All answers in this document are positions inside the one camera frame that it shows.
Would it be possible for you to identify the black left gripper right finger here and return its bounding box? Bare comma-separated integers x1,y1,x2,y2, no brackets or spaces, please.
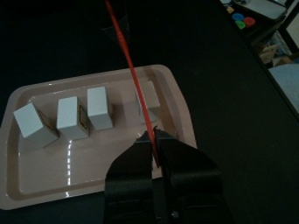
154,125,237,224

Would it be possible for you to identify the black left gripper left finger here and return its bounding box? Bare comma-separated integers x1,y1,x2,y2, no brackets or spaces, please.
105,130,158,224

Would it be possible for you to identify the red plastic toy knife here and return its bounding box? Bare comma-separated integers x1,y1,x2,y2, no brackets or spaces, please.
105,0,162,169

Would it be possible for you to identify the wooden tray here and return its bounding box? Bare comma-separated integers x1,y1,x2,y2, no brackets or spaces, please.
0,64,199,211

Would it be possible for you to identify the white toy sushi block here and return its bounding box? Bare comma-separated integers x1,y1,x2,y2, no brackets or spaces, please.
86,86,117,131
57,95,93,141
13,102,62,148

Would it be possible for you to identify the red round cap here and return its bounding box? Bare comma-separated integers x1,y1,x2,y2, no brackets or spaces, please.
243,17,258,28

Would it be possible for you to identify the blue round cap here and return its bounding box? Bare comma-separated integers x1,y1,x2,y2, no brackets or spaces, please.
231,12,246,22

